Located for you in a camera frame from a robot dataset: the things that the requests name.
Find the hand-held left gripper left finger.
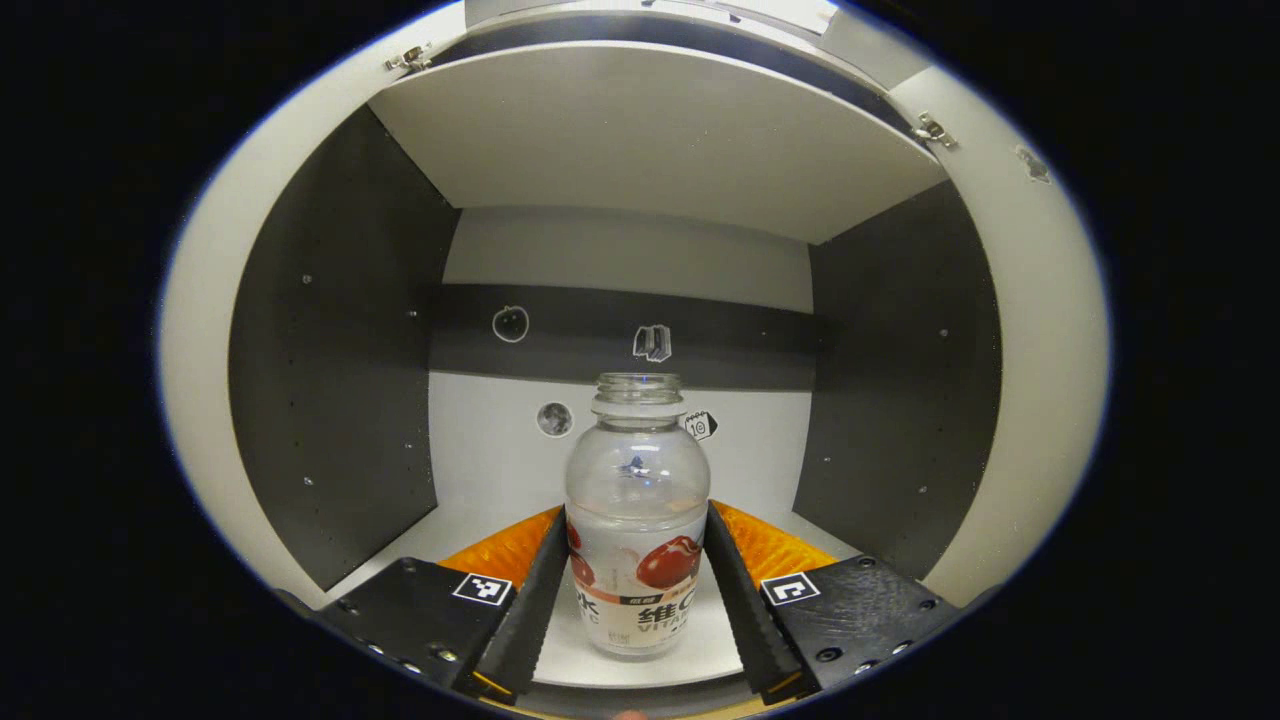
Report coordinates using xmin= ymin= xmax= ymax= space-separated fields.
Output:
xmin=275 ymin=505 xmax=571 ymax=706

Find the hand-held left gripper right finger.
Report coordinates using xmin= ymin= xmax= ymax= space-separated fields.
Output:
xmin=705 ymin=500 xmax=966 ymax=706

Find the clear bottle red label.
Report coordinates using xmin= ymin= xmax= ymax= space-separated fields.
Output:
xmin=564 ymin=372 xmax=712 ymax=658

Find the white cabinet door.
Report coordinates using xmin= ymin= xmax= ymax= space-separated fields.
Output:
xmin=885 ymin=65 xmax=1111 ymax=609
xmin=158 ymin=0 xmax=469 ymax=609

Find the white and grey cabinet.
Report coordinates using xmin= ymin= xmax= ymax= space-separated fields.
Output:
xmin=228 ymin=0 xmax=1004 ymax=691

